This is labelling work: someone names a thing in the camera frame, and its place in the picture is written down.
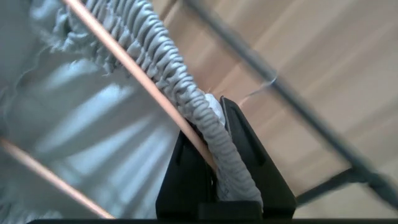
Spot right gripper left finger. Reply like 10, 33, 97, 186
155, 128, 219, 219

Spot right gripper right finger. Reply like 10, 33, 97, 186
219, 96, 298, 219

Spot pale grey shorts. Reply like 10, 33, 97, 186
0, 0, 264, 220

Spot pink clothes hanger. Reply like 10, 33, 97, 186
0, 0, 277, 220

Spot black clothes rack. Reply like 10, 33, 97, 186
182, 0, 398, 212

